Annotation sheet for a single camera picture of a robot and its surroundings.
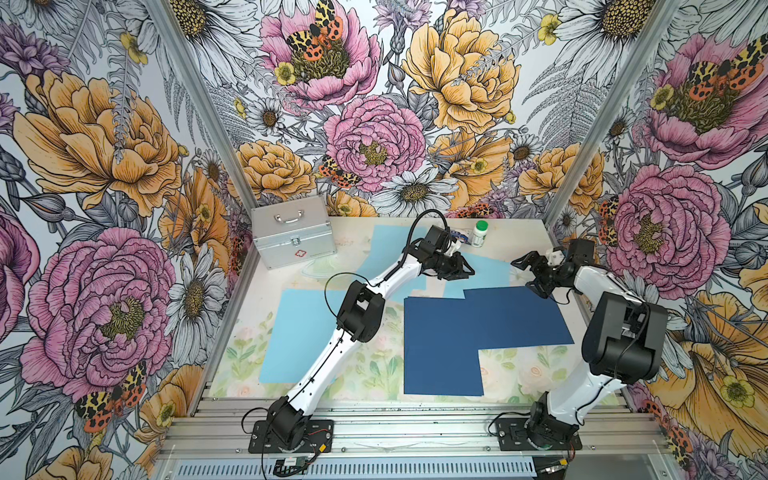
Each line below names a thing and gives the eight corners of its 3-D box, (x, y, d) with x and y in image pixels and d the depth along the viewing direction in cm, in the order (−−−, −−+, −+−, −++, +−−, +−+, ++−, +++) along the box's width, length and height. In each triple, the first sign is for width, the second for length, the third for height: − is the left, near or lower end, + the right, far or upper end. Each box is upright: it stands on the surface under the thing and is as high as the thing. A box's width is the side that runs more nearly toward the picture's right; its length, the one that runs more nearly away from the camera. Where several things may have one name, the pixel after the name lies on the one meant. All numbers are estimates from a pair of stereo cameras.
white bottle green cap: (471, 249, 117) (477, 230, 108) (469, 240, 120) (475, 220, 112) (483, 249, 117) (490, 230, 108) (480, 240, 120) (487, 220, 112)
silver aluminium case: (270, 277, 108) (253, 246, 95) (263, 234, 121) (248, 202, 109) (340, 257, 114) (333, 226, 101) (327, 218, 127) (319, 186, 115)
